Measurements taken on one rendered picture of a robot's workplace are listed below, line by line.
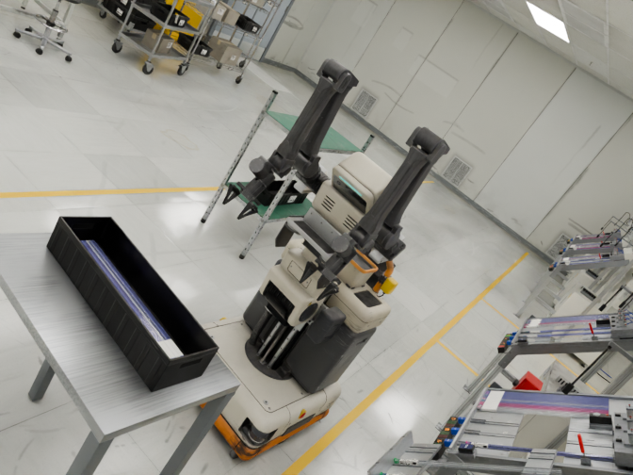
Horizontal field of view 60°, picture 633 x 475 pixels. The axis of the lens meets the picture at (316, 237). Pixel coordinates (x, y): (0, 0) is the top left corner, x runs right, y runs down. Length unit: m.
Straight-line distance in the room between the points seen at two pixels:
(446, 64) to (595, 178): 3.41
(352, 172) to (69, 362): 1.15
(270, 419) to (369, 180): 1.09
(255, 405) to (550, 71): 9.29
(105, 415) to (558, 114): 10.02
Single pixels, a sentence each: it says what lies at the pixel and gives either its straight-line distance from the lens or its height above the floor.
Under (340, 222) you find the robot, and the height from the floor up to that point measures 1.13.
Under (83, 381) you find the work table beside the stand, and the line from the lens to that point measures 1.43.
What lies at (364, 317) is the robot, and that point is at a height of 0.79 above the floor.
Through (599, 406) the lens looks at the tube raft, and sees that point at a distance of 2.63.
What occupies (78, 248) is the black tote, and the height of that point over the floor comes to 0.90.
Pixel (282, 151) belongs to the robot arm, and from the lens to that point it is 2.01.
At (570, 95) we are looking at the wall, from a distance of 10.83.
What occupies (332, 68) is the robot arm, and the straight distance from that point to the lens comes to 1.95.
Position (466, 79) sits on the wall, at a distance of 11.15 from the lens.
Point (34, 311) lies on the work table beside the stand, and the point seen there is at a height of 0.80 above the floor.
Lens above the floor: 1.80
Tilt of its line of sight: 21 degrees down
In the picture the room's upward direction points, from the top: 34 degrees clockwise
